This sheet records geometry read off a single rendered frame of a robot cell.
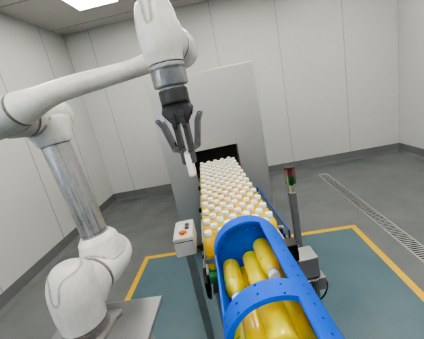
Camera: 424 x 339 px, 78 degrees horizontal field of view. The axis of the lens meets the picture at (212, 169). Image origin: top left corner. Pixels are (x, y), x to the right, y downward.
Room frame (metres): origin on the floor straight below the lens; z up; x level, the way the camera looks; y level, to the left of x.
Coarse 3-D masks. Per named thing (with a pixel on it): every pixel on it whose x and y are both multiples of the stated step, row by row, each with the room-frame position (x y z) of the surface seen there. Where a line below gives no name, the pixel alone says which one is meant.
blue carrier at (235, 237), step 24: (240, 216) 0.99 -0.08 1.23; (216, 240) 0.96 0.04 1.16; (240, 240) 0.98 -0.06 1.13; (216, 264) 0.86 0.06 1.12; (240, 264) 0.98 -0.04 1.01; (288, 264) 0.66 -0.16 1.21; (264, 288) 0.56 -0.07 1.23; (288, 288) 0.55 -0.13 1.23; (312, 288) 0.61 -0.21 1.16; (240, 312) 0.53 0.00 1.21; (312, 312) 0.48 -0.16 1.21; (336, 336) 0.43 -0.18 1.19
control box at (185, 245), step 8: (176, 224) 1.32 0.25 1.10; (184, 224) 1.30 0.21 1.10; (192, 224) 1.28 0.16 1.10; (176, 232) 1.23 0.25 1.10; (192, 232) 1.20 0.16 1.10; (176, 240) 1.15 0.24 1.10; (184, 240) 1.15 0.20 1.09; (192, 240) 1.15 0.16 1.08; (176, 248) 1.15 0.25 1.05; (184, 248) 1.15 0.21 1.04; (192, 248) 1.15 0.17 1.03
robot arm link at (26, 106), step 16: (192, 48) 0.80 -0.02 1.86; (128, 64) 0.84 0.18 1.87; (144, 64) 0.84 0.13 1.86; (192, 64) 0.89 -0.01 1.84; (64, 80) 0.77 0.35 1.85; (80, 80) 0.78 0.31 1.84; (96, 80) 0.80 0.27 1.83; (112, 80) 0.82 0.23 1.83; (128, 80) 0.86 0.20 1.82; (16, 96) 0.77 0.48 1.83; (32, 96) 0.76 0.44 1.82; (48, 96) 0.76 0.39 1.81; (64, 96) 0.77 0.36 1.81; (16, 112) 0.76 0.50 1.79; (32, 112) 0.77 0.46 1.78
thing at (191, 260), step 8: (192, 256) 1.23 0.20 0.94; (192, 264) 1.23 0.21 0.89; (192, 272) 1.23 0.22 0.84; (192, 280) 1.23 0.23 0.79; (200, 280) 1.25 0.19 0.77; (200, 288) 1.23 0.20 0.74; (200, 296) 1.23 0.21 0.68; (200, 304) 1.23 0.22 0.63; (208, 312) 1.25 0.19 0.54; (208, 320) 1.23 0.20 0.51; (208, 328) 1.23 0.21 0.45; (208, 336) 1.23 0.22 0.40
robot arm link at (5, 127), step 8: (0, 96) 0.79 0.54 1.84; (0, 104) 0.77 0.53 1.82; (0, 112) 0.76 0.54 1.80; (0, 120) 0.77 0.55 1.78; (8, 120) 0.77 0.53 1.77; (40, 120) 0.89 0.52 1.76; (0, 128) 0.78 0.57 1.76; (8, 128) 0.78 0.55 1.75; (16, 128) 0.79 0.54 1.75; (24, 128) 0.82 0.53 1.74; (32, 128) 0.86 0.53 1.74; (0, 136) 0.80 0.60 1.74; (8, 136) 0.82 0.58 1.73; (16, 136) 0.85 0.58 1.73; (24, 136) 0.87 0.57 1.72
